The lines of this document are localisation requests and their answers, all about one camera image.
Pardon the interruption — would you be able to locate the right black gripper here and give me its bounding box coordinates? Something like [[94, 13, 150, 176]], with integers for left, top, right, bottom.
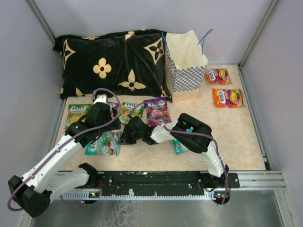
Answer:
[[117, 124, 144, 145]]

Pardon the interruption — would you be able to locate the purple snack packet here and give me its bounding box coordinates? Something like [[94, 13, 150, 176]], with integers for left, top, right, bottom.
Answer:
[[108, 102, 120, 120]]

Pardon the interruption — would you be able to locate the yellow green snack packet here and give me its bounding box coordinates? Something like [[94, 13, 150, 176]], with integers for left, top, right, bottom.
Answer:
[[119, 102, 145, 124]]

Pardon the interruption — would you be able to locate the green Fox's candy bag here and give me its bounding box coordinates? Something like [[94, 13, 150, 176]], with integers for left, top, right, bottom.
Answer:
[[65, 104, 91, 129]]

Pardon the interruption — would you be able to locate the red teal snack packet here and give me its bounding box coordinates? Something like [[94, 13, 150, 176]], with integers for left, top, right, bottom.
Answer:
[[144, 97, 172, 126]]

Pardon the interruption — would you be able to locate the blue checkered paper bag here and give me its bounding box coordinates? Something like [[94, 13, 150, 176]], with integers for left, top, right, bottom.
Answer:
[[162, 29, 213, 102]]

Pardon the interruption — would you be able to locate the orange snack packet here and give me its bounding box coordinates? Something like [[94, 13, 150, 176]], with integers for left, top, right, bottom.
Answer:
[[212, 88, 244, 108], [206, 68, 232, 85]]

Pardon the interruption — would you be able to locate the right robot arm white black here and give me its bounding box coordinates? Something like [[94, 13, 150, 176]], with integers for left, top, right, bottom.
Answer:
[[119, 113, 229, 188]]

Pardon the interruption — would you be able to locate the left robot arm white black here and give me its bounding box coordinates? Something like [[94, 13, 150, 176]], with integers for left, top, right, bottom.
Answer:
[[7, 102, 121, 218]]

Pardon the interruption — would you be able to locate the black pillow with beige flowers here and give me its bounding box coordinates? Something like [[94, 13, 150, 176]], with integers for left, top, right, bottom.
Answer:
[[53, 29, 172, 101]]

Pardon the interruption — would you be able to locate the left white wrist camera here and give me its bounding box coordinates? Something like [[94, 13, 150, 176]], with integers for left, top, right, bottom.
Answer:
[[93, 95, 108, 104]]

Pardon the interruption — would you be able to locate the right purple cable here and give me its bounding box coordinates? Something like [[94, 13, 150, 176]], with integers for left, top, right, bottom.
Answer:
[[129, 103, 232, 205]]

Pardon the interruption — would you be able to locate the purple cable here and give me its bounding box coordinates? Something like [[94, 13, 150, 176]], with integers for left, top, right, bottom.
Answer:
[[7, 87, 122, 211], [129, 103, 232, 205]]

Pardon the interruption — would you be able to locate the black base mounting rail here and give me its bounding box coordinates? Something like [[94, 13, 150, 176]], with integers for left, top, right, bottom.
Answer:
[[80, 170, 240, 197]]

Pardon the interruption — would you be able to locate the white slotted cable duct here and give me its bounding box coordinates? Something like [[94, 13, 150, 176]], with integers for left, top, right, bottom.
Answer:
[[62, 189, 215, 201]]

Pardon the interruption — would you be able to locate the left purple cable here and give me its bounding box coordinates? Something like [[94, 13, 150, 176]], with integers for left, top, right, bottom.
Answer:
[[7, 87, 122, 211]]

